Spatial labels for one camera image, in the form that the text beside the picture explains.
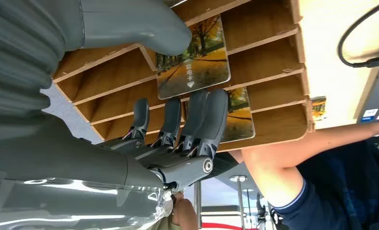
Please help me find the wooden card organizer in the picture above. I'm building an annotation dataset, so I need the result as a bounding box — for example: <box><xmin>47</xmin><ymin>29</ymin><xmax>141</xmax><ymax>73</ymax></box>
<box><xmin>52</xmin><ymin>0</ymin><xmax>316</xmax><ymax>153</ymax></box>

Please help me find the black laptop cable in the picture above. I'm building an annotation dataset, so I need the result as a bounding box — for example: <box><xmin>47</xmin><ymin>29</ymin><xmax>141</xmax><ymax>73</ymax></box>
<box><xmin>336</xmin><ymin>0</ymin><xmax>379</xmax><ymax>69</ymax></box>

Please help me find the chrome pole with disc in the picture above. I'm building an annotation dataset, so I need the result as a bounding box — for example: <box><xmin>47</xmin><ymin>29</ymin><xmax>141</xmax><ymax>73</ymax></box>
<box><xmin>229</xmin><ymin>174</ymin><xmax>249</xmax><ymax>230</ymax></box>

